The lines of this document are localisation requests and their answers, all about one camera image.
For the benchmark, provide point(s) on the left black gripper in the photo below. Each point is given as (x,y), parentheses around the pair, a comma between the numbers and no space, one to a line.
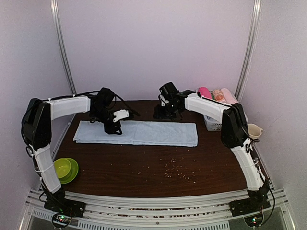
(110,129)

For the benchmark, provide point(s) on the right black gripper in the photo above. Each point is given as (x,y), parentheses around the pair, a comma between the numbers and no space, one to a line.
(159,113)

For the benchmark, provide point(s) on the light blue towel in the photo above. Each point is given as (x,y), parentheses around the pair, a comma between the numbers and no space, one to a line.
(140,133)

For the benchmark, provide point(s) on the magenta pink towel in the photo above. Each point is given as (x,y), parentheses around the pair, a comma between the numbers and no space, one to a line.
(204,92)

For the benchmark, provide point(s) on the white plastic basket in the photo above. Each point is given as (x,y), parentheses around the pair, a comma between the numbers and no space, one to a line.
(212,124)

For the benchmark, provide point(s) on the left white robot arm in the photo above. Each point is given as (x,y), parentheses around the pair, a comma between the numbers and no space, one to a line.
(37,131)

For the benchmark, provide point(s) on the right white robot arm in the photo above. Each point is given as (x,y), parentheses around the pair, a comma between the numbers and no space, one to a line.
(234,131)

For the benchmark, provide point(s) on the cartoon print rolled towel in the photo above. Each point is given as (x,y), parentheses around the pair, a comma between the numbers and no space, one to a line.
(218,96)

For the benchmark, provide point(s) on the light pink rolled towel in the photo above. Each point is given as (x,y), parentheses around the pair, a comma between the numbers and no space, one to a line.
(229,97)

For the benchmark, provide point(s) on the green plate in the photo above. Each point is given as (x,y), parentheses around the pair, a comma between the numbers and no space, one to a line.
(74,171)

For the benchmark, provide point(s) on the green bowl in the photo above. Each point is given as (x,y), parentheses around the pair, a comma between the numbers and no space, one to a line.
(62,168)

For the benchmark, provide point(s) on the cream patterned mug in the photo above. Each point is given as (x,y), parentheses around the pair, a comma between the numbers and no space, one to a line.
(254,131)

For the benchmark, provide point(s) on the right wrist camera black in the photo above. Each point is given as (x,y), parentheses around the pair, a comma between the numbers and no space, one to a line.
(168,91)

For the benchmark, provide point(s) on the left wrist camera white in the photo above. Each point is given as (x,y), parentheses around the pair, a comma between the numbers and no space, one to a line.
(120,114)

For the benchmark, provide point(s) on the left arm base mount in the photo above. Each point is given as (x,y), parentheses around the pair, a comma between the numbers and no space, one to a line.
(67,207)

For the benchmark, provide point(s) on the aluminium front rail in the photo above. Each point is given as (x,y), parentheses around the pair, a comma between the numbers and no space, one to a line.
(203,212)

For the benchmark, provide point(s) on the left aluminium post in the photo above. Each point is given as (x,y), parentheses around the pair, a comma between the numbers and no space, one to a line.
(63,53)

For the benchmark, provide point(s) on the aluminium post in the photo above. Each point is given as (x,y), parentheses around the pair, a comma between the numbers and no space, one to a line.
(252,38)
(63,53)

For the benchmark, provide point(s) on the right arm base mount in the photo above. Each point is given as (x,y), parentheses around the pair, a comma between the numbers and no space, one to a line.
(248,205)

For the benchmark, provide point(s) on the right aluminium post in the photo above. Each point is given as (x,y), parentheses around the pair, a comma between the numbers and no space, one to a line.
(252,38)

